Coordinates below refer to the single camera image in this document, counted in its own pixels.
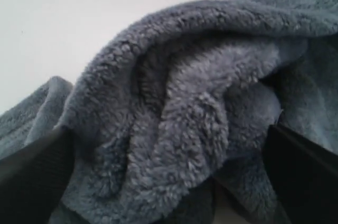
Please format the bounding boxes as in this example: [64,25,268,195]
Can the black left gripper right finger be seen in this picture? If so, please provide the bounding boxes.
[213,125,338,224]

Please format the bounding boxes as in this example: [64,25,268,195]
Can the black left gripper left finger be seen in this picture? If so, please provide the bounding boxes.
[1,127,74,224]

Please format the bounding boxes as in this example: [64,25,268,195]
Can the blue-grey fleece towel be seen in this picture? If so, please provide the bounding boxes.
[1,0,337,223]

